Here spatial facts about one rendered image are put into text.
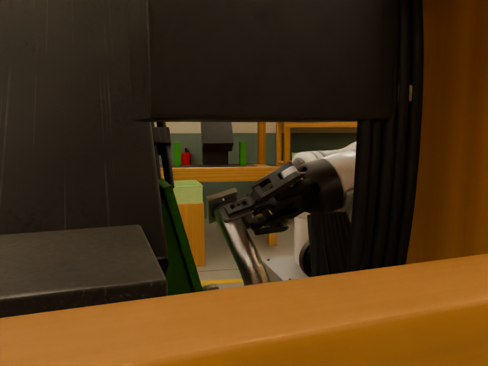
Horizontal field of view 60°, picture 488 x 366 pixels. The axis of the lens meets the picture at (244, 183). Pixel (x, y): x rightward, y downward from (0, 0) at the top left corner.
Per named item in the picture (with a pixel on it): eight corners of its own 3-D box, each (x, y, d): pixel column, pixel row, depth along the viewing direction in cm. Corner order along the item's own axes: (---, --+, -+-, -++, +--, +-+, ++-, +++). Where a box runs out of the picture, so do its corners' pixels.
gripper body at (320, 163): (312, 181, 64) (257, 200, 61) (324, 143, 57) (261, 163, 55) (339, 220, 60) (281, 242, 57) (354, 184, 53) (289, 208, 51)
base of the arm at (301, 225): (289, 258, 129) (289, 204, 127) (315, 255, 132) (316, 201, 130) (303, 268, 121) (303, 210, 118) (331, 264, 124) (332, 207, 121)
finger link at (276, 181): (293, 163, 53) (255, 189, 54) (287, 157, 51) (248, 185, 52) (303, 179, 51) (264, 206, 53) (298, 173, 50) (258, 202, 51)
